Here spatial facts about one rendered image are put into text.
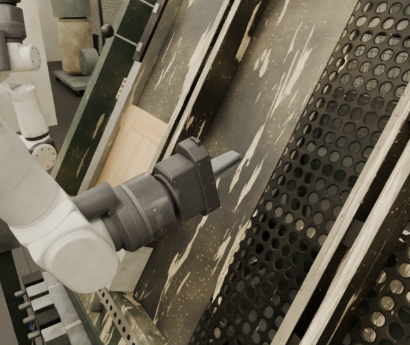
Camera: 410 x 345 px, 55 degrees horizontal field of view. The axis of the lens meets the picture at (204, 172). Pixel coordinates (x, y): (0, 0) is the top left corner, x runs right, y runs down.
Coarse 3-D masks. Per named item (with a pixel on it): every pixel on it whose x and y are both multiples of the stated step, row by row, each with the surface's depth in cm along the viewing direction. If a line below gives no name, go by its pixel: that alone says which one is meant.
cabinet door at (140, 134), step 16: (128, 112) 118; (144, 112) 111; (128, 128) 116; (144, 128) 109; (160, 128) 103; (128, 144) 114; (144, 144) 108; (112, 160) 118; (128, 160) 112; (144, 160) 106; (112, 176) 116; (128, 176) 110
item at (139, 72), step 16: (176, 0) 115; (160, 32) 116; (160, 48) 117; (144, 64) 117; (128, 80) 119; (144, 80) 118; (128, 96) 117; (112, 112) 121; (112, 128) 119; (112, 144) 120; (96, 160) 121; (96, 176) 121; (80, 192) 124
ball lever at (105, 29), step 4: (104, 28) 113; (108, 28) 113; (112, 28) 114; (104, 32) 113; (108, 32) 113; (112, 32) 114; (104, 36) 114; (108, 36) 114; (116, 36) 115; (120, 36) 115; (124, 40) 115; (128, 40) 115; (132, 44) 116; (136, 44) 116; (140, 44) 115; (136, 48) 116; (140, 48) 116
